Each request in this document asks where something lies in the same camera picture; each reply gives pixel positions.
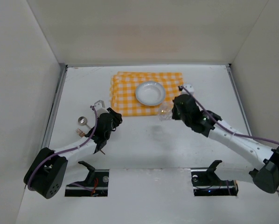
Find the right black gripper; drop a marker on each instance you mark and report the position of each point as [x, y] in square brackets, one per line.
[177, 109]

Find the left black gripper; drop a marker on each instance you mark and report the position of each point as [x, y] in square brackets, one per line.
[114, 117]

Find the clear drinking glass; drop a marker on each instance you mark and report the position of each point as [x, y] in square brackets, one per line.
[165, 112]

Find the yellow white checkered cloth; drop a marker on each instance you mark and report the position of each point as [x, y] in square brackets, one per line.
[124, 84]

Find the white ceramic plate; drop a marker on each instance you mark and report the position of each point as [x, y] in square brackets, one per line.
[150, 93]

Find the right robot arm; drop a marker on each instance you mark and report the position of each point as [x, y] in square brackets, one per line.
[264, 159]

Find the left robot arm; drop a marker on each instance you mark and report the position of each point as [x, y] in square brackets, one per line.
[46, 174]

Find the silver spoon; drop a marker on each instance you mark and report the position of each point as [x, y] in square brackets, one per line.
[82, 121]

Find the copper fork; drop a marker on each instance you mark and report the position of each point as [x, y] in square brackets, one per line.
[80, 132]

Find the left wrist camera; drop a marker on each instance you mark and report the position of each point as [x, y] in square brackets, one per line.
[99, 105]

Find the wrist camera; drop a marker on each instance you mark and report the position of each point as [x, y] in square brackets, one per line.
[187, 88]
[99, 105]

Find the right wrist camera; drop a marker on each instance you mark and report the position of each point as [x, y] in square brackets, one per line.
[187, 88]

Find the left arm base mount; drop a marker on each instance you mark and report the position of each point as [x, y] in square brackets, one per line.
[95, 184]

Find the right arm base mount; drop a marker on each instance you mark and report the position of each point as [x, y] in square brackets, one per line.
[206, 183]

